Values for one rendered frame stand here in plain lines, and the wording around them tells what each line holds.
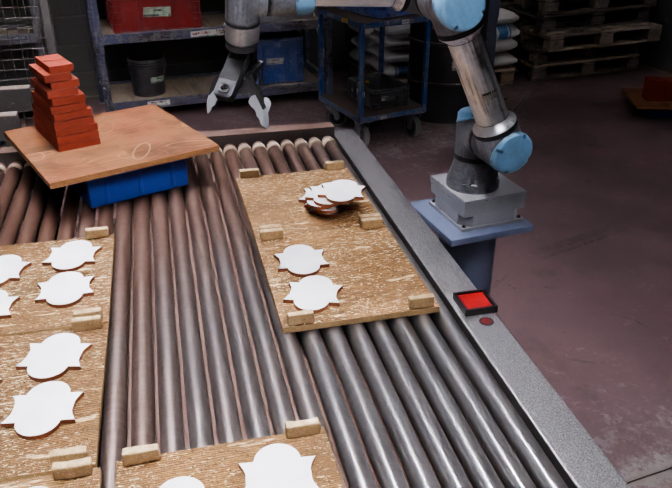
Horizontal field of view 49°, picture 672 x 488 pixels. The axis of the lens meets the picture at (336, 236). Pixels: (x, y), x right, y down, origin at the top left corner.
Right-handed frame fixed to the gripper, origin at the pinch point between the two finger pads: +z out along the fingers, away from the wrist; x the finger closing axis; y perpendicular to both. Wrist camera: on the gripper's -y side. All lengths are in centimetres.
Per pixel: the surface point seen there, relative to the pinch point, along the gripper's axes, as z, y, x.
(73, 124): 27, 18, 58
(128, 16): 143, 309, 215
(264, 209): 34.1, 12.7, -3.7
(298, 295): 21.7, -27.1, -27.0
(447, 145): 179, 305, -32
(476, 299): 19, -15, -65
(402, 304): 20, -22, -50
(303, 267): 24.3, -15.3, -24.3
